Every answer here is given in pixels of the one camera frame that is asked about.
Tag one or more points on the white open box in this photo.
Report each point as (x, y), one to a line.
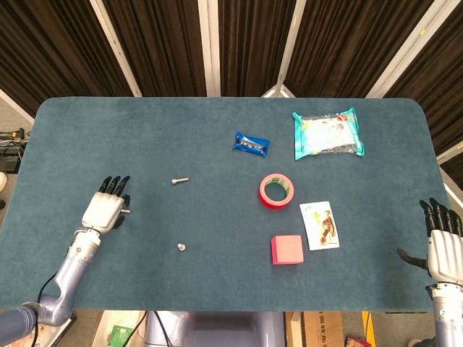
(105, 325)

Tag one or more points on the red tape roll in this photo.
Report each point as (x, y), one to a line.
(275, 205)

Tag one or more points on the robot right five-finger hand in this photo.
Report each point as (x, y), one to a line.
(446, 253)

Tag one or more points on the red sponge cube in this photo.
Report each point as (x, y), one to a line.
(287, 249)

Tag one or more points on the blue snack packet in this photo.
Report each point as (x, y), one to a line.
(251, 144)

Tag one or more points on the teal velvet table cloth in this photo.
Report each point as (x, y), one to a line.
(181, 144)

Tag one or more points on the robot left five-finger hand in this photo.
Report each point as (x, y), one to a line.
(103, 211)

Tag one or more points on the green packet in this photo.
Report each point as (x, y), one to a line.
(121, 334)

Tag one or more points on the teal wet wipes pack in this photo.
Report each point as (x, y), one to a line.
(325, 133)

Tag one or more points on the black shoe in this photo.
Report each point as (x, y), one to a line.
(421, 343)

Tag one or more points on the lavender robot torso base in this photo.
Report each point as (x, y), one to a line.
(224, 332)

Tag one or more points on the silver bolt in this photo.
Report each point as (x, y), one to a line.
(179, 180)
(181, 247)
(127, 211)

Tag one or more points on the dark brown curtain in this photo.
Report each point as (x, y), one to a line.
(162, 43)

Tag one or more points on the yellow strip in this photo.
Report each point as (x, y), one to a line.
(368, 325)

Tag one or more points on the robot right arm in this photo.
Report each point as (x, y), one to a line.
(450, 318)

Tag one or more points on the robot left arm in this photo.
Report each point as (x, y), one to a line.
(68, 274)

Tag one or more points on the white printed card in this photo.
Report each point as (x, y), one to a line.
(320, 224)

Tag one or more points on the white partition post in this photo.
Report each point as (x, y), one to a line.
(289, 50)
(210, 47)
(454, 193)
(115, 48)
(450, 152)
(14, 105)
(405, 50)

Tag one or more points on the brown cardboard box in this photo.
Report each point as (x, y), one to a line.
(318, 329)

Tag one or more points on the white shoe tip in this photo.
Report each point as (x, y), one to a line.
(3, 180)

